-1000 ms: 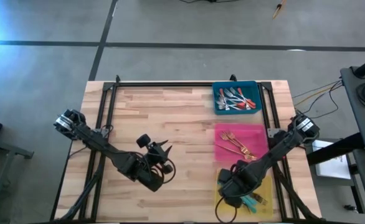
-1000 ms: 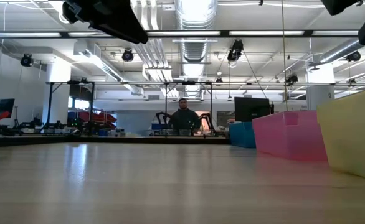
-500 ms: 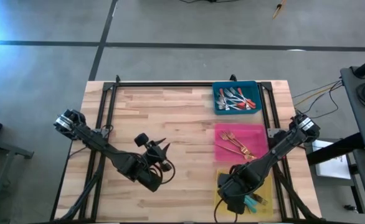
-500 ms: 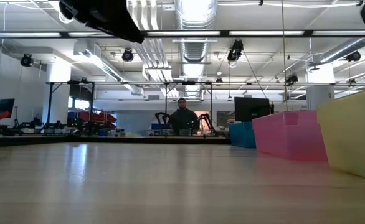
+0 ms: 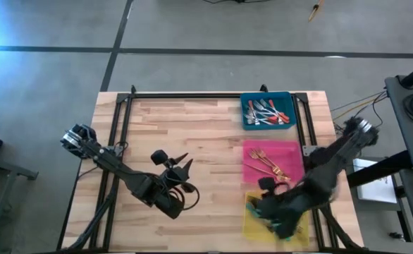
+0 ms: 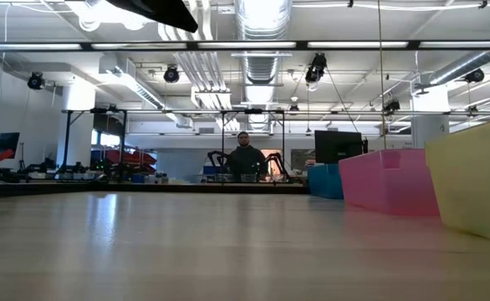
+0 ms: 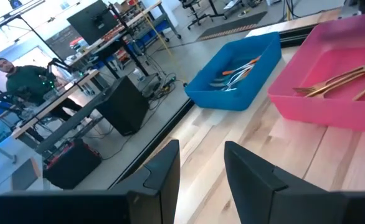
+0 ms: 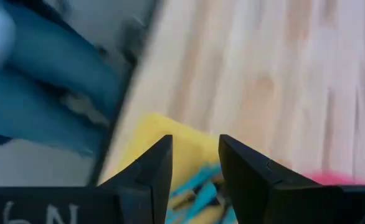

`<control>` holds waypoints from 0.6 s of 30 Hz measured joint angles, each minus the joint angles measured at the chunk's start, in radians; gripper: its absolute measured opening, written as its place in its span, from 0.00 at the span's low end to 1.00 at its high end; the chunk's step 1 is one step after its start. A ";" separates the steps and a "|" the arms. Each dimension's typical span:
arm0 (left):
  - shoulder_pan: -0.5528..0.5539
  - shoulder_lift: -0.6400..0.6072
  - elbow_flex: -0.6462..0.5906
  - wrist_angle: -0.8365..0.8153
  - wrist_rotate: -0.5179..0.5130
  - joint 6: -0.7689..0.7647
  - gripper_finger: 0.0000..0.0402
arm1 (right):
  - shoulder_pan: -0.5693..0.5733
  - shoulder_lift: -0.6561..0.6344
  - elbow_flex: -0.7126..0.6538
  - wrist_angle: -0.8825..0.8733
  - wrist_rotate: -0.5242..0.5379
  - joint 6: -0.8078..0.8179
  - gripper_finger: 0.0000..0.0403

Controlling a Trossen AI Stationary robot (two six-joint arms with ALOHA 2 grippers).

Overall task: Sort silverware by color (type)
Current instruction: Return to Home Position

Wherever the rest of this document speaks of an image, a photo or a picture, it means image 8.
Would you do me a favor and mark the person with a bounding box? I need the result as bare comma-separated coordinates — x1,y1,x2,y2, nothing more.
0,0,126,158

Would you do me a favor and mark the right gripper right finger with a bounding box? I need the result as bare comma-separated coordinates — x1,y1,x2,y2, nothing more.
218,134,365,224

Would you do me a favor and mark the pink plastic bin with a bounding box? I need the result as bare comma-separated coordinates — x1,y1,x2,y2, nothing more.
300,169,365,187

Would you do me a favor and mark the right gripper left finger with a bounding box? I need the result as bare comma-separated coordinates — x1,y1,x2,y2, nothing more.
0,134,174,224

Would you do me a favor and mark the yellow plastic bin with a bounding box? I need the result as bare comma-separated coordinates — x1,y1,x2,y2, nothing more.
103,111,242,224

